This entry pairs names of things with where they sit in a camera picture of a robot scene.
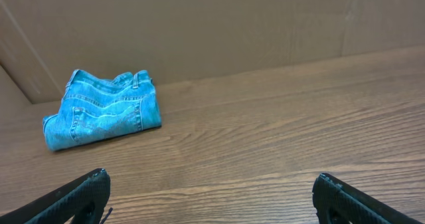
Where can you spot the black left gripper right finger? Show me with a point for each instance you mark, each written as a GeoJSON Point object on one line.
{"type": "Point", "coordinates": [338, 202]}

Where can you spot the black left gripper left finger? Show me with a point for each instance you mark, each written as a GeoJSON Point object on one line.
{"type": "Point", "coordinates": [80, 201]}

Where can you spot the folded blue denim jeans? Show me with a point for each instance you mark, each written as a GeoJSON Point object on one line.
{"type": "Point", "coordinates": [95, 109]}

